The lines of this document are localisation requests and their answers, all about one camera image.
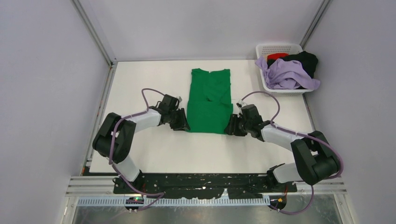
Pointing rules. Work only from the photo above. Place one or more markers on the white laundry basket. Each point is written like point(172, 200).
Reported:
point(266, 49)

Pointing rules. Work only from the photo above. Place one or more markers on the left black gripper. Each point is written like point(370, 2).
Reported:
point(182, 124)

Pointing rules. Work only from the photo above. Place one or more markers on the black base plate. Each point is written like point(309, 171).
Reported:
point(208, 186)

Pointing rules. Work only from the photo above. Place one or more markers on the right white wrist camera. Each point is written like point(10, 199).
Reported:
point(240, 104)

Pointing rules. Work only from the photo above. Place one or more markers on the lavender t shirt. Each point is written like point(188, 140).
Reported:
point(286, 75)

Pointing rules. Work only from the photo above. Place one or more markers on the green t shirt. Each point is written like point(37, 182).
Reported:
point(209, 106)

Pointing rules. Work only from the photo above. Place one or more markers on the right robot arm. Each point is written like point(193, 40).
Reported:
point(314, 161)

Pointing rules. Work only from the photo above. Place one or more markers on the right corner frame post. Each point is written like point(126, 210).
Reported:
point(321, 11)

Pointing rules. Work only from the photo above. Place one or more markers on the slotted cable duct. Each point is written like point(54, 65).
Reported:
point(140, 202)

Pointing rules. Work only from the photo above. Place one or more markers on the black t shirt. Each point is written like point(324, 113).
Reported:
point(308, 61)

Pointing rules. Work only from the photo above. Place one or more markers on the left corner frame post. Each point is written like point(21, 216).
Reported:
point(91, 21)

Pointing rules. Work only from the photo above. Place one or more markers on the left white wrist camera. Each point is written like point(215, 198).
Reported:
point(178, 99)

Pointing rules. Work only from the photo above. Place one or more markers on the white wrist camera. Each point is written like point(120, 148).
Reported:
point(178, 99)
point(240, 104)

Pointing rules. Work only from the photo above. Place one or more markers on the corner frame post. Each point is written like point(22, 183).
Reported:
point(91, 21)
point(321, 11)

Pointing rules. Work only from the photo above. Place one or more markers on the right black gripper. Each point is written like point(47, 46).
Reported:
point(232, 128)

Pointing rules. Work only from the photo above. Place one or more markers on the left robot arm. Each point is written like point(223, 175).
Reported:
point(114, 138)

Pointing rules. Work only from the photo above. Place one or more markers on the red t shirt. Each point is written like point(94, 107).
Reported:
point(275, 56)

